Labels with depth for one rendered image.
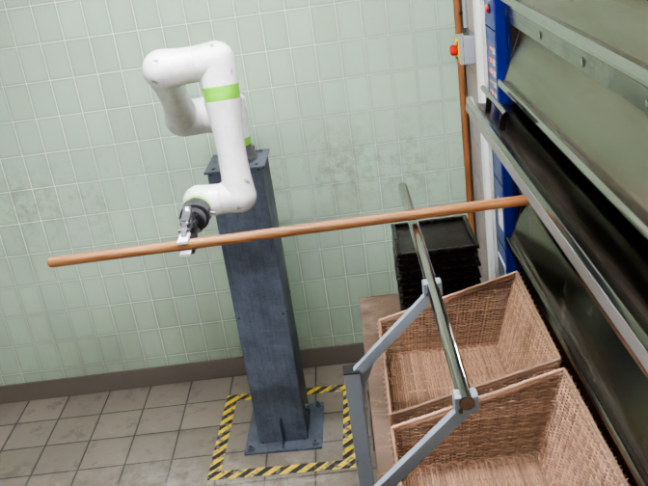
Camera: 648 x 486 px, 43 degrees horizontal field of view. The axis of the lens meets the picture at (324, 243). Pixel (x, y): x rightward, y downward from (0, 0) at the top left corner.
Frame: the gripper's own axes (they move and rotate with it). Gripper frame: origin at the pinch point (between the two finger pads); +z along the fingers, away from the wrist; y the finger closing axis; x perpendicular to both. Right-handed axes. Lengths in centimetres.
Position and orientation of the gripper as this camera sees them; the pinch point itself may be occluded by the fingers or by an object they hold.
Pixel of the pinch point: (184, 244)
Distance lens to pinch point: 235.0
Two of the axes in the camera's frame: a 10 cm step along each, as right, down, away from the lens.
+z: 0.2, 4.0, -9.2
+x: -9.9, 1.3, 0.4
